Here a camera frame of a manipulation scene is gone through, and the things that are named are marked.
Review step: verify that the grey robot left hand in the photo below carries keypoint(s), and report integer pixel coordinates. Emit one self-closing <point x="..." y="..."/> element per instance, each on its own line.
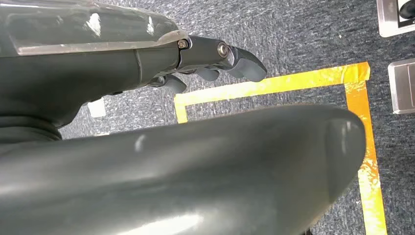
<point x="194" y="168"/>

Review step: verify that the small white floor tag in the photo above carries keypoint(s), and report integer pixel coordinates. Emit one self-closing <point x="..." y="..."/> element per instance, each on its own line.
<point x="96" y="108"/>

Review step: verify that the ribbed grey left arm sleeve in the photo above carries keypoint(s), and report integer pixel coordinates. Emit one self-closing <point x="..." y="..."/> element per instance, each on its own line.
<point x="26" y="129"/>

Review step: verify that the yellow floor tape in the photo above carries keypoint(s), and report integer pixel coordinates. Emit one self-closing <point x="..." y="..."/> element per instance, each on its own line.
<point x="356" y="97"/>

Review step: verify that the closed steel floor socket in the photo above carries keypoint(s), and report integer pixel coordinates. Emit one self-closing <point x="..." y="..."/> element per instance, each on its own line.
<point x="403" y="86"/>

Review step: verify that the steel floor socket with plug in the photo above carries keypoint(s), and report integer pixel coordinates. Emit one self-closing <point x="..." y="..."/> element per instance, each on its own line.
<point x="387" y="19"/>

